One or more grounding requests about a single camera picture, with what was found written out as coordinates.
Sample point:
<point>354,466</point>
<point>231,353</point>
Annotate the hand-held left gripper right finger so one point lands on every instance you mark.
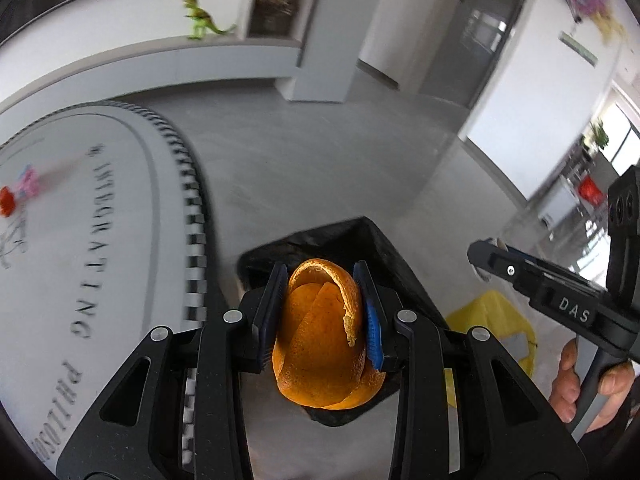
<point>372,325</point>

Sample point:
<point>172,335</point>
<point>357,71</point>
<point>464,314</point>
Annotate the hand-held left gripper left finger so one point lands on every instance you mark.
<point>267,330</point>

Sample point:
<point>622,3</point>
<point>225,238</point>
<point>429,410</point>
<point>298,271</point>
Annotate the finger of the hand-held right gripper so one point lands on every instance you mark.
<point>505,267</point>
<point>560,274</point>

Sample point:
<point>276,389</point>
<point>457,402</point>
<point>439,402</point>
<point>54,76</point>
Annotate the orange peel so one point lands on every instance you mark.
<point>315,340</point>

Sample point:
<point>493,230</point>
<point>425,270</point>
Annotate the person's right hand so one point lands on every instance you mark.
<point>564,385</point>

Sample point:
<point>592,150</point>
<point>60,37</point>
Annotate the yellow plastic bag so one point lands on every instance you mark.
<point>480,315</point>

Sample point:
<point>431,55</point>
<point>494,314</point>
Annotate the red box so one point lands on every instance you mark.
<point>591,191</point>

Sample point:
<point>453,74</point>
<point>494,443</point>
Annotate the green potted plant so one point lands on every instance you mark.
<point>599,135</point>

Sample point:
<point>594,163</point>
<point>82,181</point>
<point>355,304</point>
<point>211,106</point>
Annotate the grey door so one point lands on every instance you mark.
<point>480,60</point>

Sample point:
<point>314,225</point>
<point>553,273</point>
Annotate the round white printed rug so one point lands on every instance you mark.
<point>100,160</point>

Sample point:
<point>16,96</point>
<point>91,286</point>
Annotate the pink toy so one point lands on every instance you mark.
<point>27,182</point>

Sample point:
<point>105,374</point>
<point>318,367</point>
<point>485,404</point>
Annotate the red toy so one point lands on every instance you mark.
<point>7,201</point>

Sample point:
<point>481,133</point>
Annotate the white low cabinet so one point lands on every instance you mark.
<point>150,62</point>

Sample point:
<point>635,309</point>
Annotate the green toy dinosaur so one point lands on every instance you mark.
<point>200,17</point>

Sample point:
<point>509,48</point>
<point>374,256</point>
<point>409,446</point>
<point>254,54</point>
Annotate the dried plant decoration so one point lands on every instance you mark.
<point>275,7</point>

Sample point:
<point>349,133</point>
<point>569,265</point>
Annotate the grey wall sign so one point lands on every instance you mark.
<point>577,47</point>

